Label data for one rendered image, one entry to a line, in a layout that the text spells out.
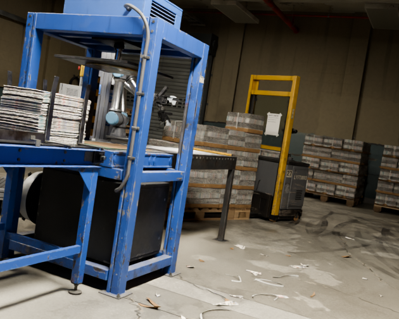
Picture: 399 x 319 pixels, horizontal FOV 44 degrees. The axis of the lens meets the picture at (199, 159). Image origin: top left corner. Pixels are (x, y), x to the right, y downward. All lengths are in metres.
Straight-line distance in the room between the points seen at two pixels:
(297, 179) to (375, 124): 5.28
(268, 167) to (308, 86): 5.68
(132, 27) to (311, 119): 9.28
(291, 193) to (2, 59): 7.79
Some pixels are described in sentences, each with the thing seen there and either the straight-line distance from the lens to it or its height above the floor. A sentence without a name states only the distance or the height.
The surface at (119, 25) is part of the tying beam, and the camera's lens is 2.88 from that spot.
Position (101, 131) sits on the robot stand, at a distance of 4.73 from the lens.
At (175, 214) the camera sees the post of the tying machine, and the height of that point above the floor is 0.41.
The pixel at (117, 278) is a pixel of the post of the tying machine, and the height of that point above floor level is 0.10.
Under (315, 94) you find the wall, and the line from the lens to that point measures 11.87.
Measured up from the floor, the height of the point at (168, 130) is 0.94.
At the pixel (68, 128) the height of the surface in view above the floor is 0.89.
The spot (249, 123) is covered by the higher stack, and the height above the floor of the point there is 1.18.
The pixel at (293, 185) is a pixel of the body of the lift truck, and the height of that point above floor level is 0.48.
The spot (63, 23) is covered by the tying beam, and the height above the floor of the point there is 1.49.
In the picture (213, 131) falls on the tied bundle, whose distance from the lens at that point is 5.44.
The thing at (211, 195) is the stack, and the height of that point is 0.28.
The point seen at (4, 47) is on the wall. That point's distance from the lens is 12.10.
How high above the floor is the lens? 0.96
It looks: 3 degrees down
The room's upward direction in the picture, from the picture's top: 9 degrees clockwise
